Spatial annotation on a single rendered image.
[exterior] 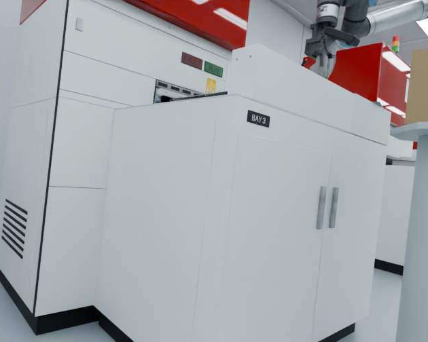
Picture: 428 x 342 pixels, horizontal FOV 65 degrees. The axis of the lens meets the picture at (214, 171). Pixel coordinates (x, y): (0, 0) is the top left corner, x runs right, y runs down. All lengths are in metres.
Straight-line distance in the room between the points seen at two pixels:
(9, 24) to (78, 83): 1.60
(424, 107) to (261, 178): 0.50
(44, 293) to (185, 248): 0.60
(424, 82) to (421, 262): 0.50
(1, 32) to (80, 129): 1.63
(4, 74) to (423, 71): 2.43
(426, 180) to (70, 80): 1.15
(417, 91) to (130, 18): 1.01
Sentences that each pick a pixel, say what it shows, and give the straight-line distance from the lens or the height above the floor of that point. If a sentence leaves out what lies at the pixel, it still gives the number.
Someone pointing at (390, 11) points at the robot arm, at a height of 1.28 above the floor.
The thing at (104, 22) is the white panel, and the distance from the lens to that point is 1.37.
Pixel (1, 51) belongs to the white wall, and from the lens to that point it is 2.78.
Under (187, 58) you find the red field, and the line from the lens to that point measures 1.54.
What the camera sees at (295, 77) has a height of 0.92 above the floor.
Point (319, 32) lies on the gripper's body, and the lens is 1.30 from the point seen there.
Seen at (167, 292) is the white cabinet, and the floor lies 0.28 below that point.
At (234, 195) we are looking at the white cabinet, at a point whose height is 0.58.
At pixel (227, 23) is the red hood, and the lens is 1.68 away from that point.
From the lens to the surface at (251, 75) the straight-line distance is 0.88.
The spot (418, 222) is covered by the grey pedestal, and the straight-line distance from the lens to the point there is 1.12.
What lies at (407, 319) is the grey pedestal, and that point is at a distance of 1.18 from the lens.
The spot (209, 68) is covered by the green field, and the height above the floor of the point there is 1.10.
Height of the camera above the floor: 0.63
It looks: level
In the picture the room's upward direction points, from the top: 6 degrees clockwise
